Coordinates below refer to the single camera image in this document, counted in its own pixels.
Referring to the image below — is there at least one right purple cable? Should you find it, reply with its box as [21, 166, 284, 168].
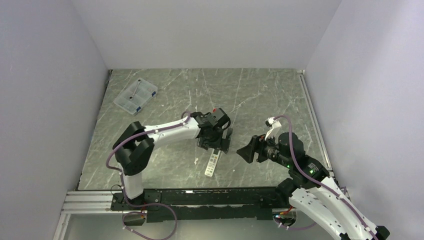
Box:
[269, 114, 380, 240]

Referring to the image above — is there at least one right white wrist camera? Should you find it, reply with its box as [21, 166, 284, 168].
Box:
[264, 117, 282, 140]

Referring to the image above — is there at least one aluminium rail right edge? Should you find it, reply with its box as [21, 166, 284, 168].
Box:
[296, 69, 332, 169]

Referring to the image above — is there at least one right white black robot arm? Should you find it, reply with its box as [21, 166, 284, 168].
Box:
[236, 132, 390, 240]

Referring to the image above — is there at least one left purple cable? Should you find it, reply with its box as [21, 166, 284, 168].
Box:
[105, 111, 193, 240]

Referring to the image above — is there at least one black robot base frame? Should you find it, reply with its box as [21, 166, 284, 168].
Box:
[110, 187, 290, 223]

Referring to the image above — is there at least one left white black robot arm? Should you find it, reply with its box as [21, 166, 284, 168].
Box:
[106, 108, 233, 210]

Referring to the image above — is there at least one purple cable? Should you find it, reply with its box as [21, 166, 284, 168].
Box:
[269, 114, 380, 240]
[105, 111, 193, 240]

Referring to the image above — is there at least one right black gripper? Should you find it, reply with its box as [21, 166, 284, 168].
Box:
[236, 130, 292, 168]

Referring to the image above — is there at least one clear plastic organizer box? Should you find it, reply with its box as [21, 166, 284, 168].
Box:
[113, 78, 158, 116]

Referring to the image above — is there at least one white remote control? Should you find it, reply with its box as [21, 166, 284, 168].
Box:
[204, 149, 222, 177]

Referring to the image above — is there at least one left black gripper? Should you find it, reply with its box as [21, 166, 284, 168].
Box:
[197, 127, 232, 154]

